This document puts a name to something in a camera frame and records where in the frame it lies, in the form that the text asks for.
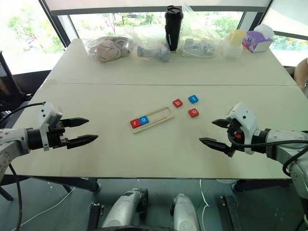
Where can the plastic bag with beige cloth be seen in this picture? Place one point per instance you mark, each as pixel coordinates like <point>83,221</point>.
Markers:
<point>107,49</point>

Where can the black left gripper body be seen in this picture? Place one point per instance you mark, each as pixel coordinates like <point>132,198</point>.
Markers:
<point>56,138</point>

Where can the clear plastic container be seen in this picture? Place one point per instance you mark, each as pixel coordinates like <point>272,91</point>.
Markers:
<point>229,51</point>

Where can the bystander person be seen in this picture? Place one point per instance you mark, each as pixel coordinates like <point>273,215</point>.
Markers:
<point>301,74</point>

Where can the wooden letter tray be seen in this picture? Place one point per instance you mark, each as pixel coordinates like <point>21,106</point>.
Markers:
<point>160,115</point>

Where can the blue letter tile o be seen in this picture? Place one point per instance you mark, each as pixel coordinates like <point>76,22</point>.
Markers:
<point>144,120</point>

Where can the purple tissue box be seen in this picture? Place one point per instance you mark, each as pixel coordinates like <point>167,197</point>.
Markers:
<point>256,41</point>

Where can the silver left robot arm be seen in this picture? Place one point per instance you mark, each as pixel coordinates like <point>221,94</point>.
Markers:
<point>14,139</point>

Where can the black travel tumbler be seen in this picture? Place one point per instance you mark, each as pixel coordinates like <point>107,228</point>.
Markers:
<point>173,29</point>

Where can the silver robot leg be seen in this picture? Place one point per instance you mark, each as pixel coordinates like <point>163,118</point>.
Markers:
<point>184,211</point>
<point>122,209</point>

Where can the red letter tile b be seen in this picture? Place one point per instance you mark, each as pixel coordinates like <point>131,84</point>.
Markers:
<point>177,103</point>

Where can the red letter tile o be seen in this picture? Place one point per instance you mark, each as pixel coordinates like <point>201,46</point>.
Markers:
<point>194,112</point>

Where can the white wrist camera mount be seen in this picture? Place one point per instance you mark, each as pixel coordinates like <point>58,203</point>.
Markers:
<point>243,115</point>
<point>48,113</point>

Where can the yellow plastic cup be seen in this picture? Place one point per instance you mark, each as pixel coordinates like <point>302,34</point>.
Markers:
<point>236,38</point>

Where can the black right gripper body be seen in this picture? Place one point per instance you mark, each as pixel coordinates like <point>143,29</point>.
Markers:
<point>237,140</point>

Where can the window roller blind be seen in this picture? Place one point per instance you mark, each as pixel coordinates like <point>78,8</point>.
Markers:
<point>288,14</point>
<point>154,3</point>

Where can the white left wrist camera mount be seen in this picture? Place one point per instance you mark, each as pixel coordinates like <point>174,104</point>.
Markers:
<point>48,113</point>

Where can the red letter tile r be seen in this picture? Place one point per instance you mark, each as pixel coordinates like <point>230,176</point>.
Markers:
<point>135,123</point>

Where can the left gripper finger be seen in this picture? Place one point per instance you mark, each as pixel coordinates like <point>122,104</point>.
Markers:
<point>74,122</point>
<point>79,140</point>

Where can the plastic bag with grey parts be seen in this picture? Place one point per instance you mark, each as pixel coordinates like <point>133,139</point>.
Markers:
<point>151,51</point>

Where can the dark table leg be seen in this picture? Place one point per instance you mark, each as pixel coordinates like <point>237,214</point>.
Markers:
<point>72,183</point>
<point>260,185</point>

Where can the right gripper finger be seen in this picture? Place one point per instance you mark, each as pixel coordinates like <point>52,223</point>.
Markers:
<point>221,123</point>
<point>216,144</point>

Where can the large clear plastic bag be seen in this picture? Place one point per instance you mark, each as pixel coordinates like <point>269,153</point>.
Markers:
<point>199,38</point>

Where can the black floor stand bracket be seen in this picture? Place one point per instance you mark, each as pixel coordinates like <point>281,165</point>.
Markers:
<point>95,216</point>
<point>231,214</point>

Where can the silver left robot leg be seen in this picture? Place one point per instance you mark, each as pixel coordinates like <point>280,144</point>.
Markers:
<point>122,209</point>

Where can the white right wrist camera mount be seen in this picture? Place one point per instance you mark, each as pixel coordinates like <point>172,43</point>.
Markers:
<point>243,115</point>

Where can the black office chair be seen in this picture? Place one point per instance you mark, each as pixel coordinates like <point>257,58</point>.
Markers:
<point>9,86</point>

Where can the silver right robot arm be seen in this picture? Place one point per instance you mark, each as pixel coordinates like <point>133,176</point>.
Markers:
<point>284,142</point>

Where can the silver right robot leg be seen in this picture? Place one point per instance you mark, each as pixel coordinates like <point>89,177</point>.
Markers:
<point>184,211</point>

